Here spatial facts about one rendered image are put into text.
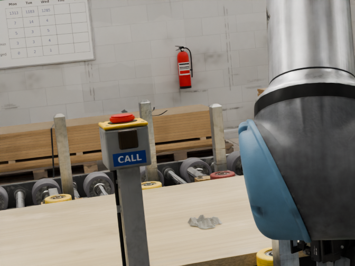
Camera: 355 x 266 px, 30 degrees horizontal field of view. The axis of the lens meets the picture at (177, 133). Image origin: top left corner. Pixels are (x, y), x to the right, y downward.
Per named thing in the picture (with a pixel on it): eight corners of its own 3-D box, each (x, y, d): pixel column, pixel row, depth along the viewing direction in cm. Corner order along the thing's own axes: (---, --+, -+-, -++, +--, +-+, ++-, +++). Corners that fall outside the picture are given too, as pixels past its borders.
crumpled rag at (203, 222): (227, 222, 157) (227, 213, 157) (207, 230, 153) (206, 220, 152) (202, 217, 164) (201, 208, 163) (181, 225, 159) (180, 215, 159)
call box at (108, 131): (152, 169, 104) (148, 121, 103) (109, 176, 103) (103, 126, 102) (144, 162, 111) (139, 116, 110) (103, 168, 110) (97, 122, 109)
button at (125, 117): (137, 125, 105) (136, 114, 104) (112, 128, 104) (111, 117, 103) (132, 122, 108) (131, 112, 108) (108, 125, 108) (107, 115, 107)
